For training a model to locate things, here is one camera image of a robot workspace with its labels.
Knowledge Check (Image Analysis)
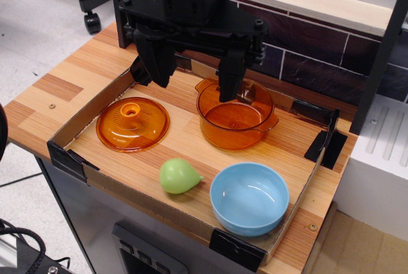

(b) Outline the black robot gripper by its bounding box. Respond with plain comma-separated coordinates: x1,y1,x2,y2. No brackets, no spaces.
119,0,269,103

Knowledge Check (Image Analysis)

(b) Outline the orange transparent pot lid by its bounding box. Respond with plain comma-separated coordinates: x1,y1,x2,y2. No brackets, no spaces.
96,97,170,152

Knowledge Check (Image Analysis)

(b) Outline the orange transparent pot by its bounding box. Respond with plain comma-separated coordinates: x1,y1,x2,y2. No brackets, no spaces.
195,77,279,150

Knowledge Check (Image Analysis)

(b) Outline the black office chair base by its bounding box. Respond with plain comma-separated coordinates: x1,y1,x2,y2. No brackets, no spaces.
78,0,110,34

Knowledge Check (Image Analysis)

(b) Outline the green toy pear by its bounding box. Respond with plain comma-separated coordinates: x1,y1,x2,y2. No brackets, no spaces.
159,158,205,194

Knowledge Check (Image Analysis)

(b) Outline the light blue bowl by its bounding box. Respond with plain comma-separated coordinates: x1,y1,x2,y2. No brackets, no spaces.
210,162,289,236

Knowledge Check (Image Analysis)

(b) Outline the toy oven front panel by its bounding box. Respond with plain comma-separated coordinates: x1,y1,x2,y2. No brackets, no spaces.
112,221,190,274

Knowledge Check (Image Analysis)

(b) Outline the white toy sink drainboard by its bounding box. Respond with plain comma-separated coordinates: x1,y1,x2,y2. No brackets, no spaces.
334,95,407,240

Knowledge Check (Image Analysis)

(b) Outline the black vertical post left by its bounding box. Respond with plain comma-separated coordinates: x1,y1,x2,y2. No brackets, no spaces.
108,0,138,49

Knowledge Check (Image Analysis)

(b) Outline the black vertical post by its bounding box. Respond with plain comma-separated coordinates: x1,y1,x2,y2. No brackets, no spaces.
349,0,407,135
108,0,138,49

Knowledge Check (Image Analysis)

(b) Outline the black vertical post right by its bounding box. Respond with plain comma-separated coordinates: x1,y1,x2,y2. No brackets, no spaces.
349,0,407,135

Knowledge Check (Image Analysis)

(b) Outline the black braided cable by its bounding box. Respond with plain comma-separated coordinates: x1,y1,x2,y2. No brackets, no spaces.
0,218,71,274

